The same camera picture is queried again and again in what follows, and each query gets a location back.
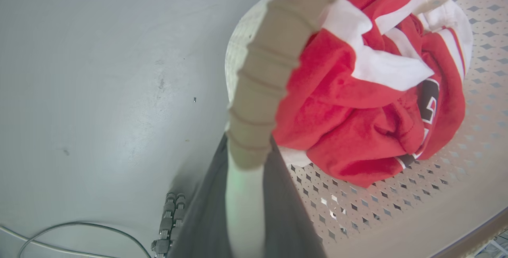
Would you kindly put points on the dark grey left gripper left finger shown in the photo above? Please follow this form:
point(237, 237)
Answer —
point(202, 218)

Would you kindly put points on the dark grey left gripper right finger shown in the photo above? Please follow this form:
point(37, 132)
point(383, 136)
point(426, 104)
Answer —
point(285, 218)

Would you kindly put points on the beige perforated plastic laundry basket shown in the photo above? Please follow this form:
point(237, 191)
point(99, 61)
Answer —
point(270, 71)

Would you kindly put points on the red and white garment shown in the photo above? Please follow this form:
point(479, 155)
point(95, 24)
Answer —
point(345, 111)

